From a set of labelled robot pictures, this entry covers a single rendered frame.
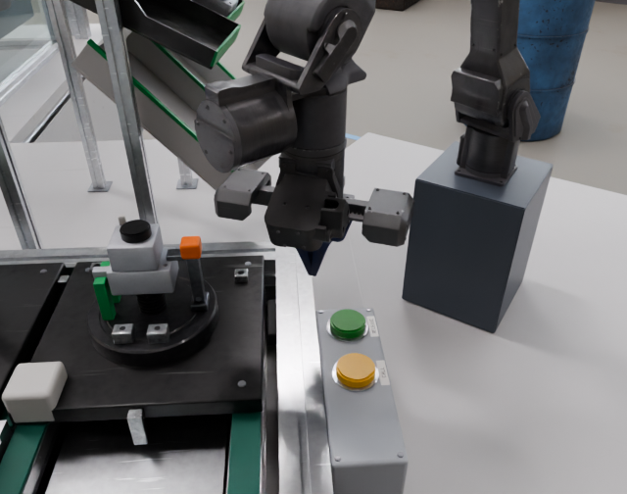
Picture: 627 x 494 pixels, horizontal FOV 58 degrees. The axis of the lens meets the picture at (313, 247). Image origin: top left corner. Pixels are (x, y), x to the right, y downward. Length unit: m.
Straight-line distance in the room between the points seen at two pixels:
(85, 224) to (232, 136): 0.68
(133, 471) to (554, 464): 0.44
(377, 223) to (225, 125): 0.16
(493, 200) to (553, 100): 2.90
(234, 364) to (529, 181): 0.43
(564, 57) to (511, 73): 2.85
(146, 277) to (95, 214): 0.52
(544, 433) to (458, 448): 0.10
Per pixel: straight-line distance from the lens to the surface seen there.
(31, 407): 0.61
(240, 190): 0.55
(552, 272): 0.97
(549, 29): 3.43
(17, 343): 0.69
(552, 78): 3.54
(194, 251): 0.59
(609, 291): 0.97
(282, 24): 0.47
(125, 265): 0.60
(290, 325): 0.65
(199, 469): 0.59
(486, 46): 0.68
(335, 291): 0.86
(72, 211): 1.14
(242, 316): 0.65
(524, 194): 0.74
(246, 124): 0.44
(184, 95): 0.89
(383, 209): 0.52
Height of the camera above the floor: 1.40
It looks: 35 degrees down
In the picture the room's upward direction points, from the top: straight up
